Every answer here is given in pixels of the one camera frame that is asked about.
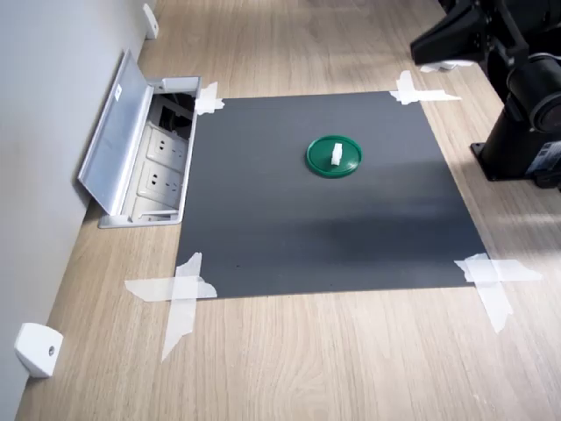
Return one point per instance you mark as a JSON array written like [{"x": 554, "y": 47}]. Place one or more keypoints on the small white plastic terminal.
[{"x": 336, "y": 154}]

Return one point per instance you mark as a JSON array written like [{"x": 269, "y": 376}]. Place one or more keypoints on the round green lid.
[{"x": 320, "y": 162}]

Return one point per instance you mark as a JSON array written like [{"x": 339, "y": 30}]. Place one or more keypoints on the white tape strip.
[
  {"x": 209, "y": 90},
  {"x": 497, "y": 307},
  {"x": 434, "y": 95},
  {"x": 179, "y": 324},
  {"x": 149, "y": 289},
  {"x": 405, "y": 85},
  {"x": 517, "y": 269},
  {"x": 217, "y": 105}
]

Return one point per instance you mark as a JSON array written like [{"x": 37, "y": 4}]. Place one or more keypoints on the dark grey mat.
[{"x": 307, "y": 228}]

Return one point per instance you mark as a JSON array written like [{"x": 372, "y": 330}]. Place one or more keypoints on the grey desk partition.
[{"x": 44, "y": 131}]

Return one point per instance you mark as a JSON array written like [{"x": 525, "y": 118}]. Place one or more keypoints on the white partition bracket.
[
  {"x": 37, "y": 348},
  {"x": 151, "y": 22}
]

